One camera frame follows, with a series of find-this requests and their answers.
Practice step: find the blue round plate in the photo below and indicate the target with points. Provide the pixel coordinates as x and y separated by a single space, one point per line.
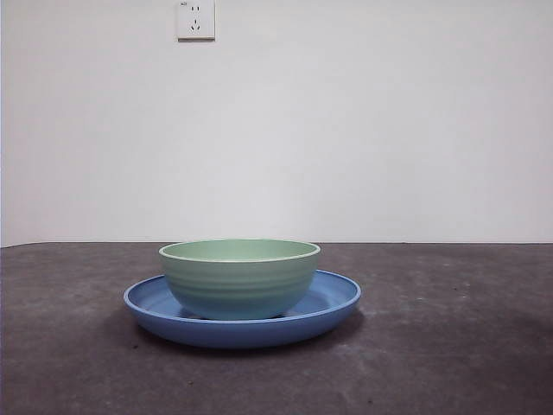
237 335

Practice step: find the white wall socket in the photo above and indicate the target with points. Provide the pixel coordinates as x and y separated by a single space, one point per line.
196 21

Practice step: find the green ribbed bowl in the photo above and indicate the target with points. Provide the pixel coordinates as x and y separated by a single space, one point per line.
237 289

